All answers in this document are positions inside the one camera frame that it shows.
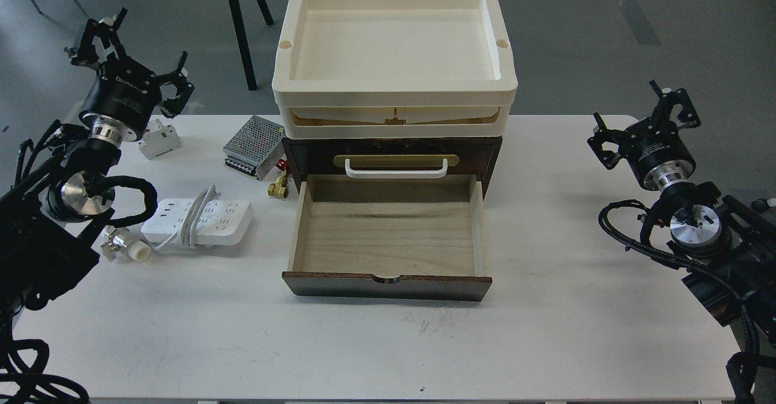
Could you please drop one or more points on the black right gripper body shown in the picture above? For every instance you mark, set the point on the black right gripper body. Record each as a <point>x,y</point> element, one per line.
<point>651,146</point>

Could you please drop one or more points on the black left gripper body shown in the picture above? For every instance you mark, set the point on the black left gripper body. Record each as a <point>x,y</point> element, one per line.
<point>123,91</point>

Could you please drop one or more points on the white power strip with cable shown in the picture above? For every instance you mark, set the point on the white power strip with cable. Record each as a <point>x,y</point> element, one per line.
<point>205,220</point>

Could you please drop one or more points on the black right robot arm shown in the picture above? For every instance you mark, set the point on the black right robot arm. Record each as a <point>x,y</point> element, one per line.
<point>726,247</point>

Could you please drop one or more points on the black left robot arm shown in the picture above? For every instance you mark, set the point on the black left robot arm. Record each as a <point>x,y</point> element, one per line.
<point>62,197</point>

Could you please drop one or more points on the white circuit breaker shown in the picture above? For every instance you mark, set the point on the white circuit breaker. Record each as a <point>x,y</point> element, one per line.
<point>159,138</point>

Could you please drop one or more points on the metal mesh power supply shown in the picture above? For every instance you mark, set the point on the metal mesh power supply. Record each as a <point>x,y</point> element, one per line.
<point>255,148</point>

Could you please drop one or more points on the cream plastic tray stack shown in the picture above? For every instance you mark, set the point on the cream plastic tray stack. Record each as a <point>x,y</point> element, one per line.
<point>356,69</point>

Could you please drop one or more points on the open wooden drawer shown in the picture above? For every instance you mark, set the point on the open wooden drawer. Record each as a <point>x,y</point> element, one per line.
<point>402,238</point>

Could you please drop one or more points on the white drawer handle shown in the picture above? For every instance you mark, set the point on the white drawer handle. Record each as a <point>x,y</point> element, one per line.
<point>354,173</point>

